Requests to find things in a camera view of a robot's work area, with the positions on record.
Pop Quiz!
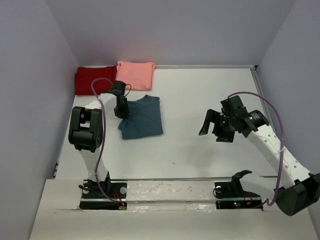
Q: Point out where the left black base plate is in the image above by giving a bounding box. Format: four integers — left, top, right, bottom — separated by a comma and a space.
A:
78, 180, 128, 211

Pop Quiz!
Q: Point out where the pink t-shirt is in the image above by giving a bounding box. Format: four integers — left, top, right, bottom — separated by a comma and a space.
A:
116, 61, 156, 91

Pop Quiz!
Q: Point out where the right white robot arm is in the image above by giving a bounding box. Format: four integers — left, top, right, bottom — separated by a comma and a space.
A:
199, 92, 320, 216

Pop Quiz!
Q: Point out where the folded red t-shirt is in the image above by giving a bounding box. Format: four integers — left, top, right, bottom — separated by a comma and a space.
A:
74, 65, 118, 96

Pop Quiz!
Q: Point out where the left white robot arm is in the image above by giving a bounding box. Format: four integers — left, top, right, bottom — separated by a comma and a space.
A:
68, 77, 130, 202

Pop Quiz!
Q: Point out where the blue t-shirt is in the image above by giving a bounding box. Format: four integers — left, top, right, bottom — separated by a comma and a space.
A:
118, 94, 164, 140

